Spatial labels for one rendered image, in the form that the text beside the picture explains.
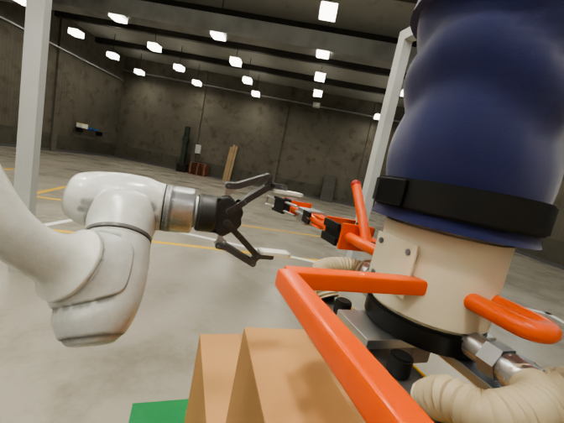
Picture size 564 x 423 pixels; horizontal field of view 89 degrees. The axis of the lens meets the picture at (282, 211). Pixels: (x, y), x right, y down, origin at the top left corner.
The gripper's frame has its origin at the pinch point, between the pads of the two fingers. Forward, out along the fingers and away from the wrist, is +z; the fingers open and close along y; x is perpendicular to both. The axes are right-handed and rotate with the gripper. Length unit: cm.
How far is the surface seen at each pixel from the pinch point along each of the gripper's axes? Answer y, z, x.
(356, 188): -10.6, 13.6, 1.6
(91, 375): 123, -56, -109
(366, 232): -2.0, 13.8, 8.5
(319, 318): -1.0, -12.7, 40.3
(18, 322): 123, -113, -162
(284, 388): 28.7, -0.2, 14.1
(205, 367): 69, -5, -43
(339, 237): 0.5, 10.2, 4.6
